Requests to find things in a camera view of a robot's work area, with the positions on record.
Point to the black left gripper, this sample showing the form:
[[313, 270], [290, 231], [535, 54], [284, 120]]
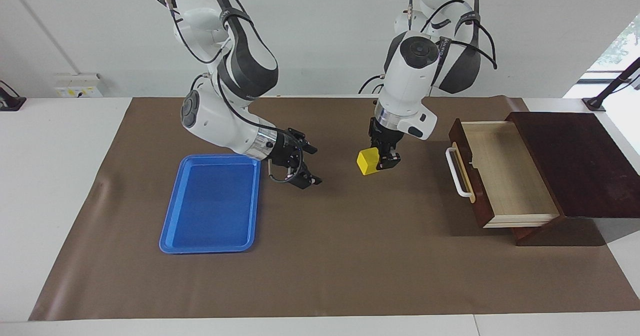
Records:
[[386, 136]]

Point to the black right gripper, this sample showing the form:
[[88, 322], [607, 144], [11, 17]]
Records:
[[285, 149]]

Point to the yellow cube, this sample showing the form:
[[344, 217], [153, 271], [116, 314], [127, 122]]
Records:
[[369, 162]]

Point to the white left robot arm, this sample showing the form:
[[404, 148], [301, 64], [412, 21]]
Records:
[[415, 76]]

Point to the dark wooden drawer cabinet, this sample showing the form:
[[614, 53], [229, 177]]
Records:
[[580, 166]]

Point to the brown table mat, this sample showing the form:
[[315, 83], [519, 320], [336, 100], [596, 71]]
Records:
[[350, 256]]

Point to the blue plastic tray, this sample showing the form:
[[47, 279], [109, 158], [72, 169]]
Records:
[[210, 211]]

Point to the bright window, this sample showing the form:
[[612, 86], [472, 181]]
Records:
[[625, 41]]

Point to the black camera stand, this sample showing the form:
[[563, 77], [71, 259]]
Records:
[[594, 104]]

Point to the white wall socket box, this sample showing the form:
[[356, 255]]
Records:
[[77, 84]]

